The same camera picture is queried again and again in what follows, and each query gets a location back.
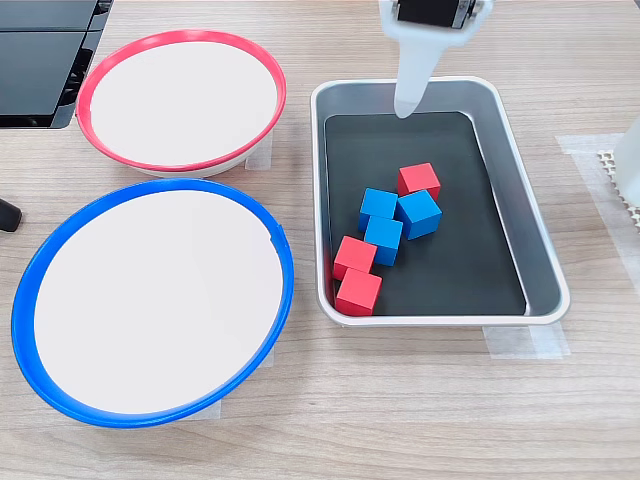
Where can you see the blue cube block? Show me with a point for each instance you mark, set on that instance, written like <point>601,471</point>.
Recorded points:
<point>377,205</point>
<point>421,216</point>
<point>384,242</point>

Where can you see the blue-rimmed white dish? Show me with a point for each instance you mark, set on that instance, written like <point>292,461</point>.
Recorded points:
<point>155,300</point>

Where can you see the black stand foot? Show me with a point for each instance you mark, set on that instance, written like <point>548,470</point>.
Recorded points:
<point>9,216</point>

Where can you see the black tray liner mat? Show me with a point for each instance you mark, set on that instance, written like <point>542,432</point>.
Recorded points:
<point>460,270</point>

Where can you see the red-rimmed white dish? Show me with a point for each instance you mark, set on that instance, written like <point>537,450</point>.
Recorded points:
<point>185,100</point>

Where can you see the red cube block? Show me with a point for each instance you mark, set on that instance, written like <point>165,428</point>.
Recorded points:
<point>354,256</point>
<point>358,294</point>
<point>419,179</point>

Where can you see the silver metal tray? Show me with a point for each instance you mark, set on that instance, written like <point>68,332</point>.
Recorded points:
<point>520,200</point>

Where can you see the pale taped base sheet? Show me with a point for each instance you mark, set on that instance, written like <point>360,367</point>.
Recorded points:
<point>585,165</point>

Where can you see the black flat device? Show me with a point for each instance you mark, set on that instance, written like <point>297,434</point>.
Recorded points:
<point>35,70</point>

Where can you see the white grid mesh mat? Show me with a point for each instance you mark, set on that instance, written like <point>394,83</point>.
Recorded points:
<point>607,170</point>

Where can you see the clear tape strip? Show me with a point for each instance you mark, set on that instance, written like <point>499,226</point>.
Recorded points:
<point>260,155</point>
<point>525,342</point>
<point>212,411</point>

